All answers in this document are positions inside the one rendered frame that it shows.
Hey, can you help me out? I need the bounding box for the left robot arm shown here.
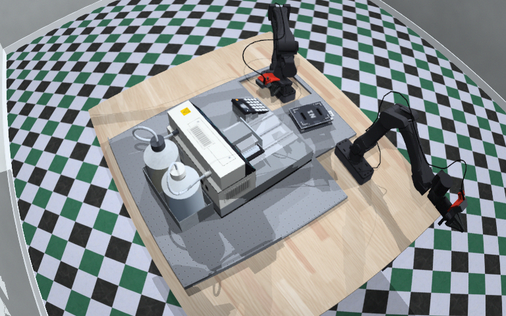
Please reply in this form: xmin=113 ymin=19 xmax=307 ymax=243
xmin=336 ymin=103 xmax=453 ymax=206

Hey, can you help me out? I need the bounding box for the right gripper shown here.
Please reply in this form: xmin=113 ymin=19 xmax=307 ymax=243
xmin=258 ymin=64 xmax=293 ymax=97

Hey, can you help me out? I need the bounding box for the white multi-well plate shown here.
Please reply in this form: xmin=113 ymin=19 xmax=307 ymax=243
xmin=242 ymin=145 xmax=260 ymax=158

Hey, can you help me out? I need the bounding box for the dark grey rectangular frame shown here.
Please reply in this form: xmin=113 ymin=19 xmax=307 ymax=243
xmin=289 ymin=101 xmax=333 ymax=134

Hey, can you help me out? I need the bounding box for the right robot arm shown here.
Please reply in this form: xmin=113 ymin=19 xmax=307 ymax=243
xmin=256 ymin=4 xmax=299 ymax=97

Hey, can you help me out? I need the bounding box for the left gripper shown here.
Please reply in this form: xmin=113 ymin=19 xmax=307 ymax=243
xmin=435 ymin=190 xmax=465 ymax=233

